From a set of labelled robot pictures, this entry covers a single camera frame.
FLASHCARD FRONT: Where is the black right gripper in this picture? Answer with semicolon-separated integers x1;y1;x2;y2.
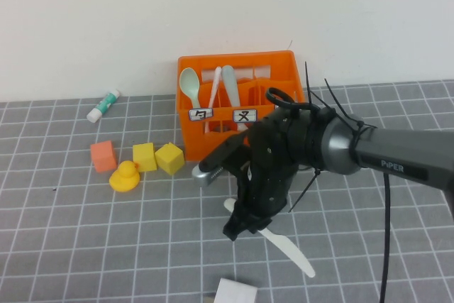
222;155;299;242

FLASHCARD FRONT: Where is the cream white plastic knife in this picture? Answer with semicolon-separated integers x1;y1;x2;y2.
223;199;316;278

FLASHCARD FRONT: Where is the grey plastic fork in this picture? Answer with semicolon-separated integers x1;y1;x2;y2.
221;65;250;132

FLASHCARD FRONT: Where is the pink plastic spoon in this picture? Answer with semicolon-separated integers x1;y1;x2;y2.
204;66;223;133

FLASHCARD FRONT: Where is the mint green plastic spoon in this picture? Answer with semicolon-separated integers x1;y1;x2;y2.
179;67;207;133

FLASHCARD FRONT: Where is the orange plastic cutlery holder crate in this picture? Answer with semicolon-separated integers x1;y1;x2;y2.
176;50;306;161

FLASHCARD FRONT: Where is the black zip tie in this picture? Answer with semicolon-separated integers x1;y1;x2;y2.
304;61;315;109
323;78;351;119
288;170;323;214

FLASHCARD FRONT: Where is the white flat box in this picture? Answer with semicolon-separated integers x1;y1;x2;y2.
214;277;259;303

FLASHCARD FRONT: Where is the yellow foam cube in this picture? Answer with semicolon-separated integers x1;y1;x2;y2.
155;141;186;177
133;142;158;173

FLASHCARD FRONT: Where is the yellow rubber duck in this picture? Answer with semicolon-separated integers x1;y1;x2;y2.
109;160;140;194

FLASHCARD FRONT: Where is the orange foam cube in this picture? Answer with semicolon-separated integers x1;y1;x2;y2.
90;140;118;173

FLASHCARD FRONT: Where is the white green glue stick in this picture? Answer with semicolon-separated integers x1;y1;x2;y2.
87;89;121;123

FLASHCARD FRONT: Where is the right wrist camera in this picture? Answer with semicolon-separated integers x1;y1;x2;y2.
191;131;258;187

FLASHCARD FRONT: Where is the black right camera cable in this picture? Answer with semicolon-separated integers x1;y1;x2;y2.
265;87;393;303

